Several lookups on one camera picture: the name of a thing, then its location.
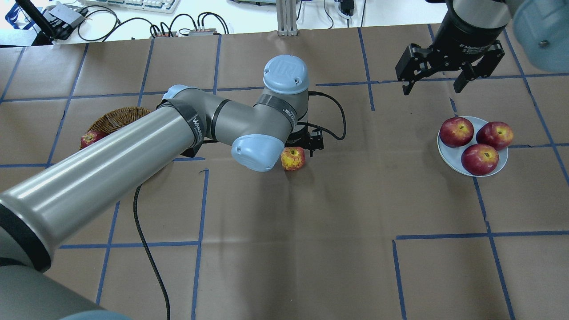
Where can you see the red apple plate front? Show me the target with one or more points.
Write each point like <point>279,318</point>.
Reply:
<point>480,159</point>

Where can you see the light blue plate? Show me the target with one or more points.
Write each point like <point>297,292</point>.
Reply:
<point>452,156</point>

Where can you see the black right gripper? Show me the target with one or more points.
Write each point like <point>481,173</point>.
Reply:
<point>466,35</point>

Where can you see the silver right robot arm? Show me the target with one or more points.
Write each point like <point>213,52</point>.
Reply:
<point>541,28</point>

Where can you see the red apple plate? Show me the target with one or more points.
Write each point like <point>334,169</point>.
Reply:
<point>480,159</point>
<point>497,134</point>
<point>456,132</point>

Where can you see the red apple plate left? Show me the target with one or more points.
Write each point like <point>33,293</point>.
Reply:
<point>497,134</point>

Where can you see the red yellow striped apple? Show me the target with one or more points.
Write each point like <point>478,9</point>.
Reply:
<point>292,158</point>

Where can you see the white keyboard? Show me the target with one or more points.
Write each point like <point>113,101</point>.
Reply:
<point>159,6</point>

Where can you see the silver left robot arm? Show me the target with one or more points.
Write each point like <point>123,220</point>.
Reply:
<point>41,213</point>

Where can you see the dark red apple in basket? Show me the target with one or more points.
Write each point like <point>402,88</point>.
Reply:
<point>91,137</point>

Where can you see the aluminium frame post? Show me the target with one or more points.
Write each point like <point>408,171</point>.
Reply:
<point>286,17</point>

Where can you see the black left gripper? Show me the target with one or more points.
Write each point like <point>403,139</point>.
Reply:
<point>316,143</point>

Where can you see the round woven wicker basket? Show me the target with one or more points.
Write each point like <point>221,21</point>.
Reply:
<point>118,119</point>

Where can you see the red apple plate back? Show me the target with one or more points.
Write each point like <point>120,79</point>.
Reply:
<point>456,132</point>

